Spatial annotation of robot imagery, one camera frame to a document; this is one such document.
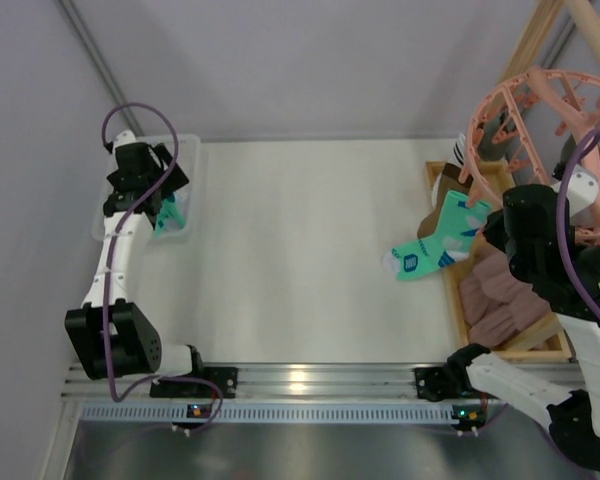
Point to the brown sock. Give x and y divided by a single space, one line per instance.
447 180

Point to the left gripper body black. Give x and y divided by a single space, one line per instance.
171 176

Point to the wooden rod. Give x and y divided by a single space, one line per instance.
587 22

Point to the green blue patterned sock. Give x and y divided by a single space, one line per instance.
171 217

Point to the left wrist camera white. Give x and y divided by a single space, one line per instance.
124 138

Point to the white slotted cable duct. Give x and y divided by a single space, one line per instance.
287 413

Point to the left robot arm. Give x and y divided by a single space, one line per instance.
111 335

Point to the white plastic basket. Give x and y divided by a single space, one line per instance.
188 160

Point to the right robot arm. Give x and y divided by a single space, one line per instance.
570 417

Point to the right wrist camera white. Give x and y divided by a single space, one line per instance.
581 193

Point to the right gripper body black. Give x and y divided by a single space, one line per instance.
493 232

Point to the pink fabric pile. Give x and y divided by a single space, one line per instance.
497 306

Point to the grey sock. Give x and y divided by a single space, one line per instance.
487 149

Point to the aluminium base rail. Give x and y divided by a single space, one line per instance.
322 381

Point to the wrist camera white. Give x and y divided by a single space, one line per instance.
581 193
124 138

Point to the pink round clip hanger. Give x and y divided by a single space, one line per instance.
546 112

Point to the wooden upright post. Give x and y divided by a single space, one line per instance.
532 38

